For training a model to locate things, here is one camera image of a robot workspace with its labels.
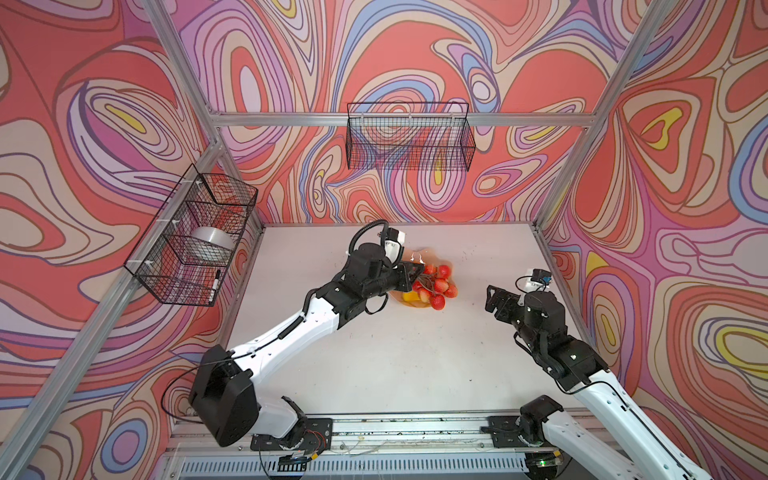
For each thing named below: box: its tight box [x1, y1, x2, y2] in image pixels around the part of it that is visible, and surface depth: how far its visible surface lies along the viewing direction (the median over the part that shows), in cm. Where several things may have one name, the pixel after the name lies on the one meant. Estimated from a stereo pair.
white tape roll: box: [188, 226, 236, 265], surface depth 74 cm
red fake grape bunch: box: [412, 264, 458, 311], surface depth 75 cm
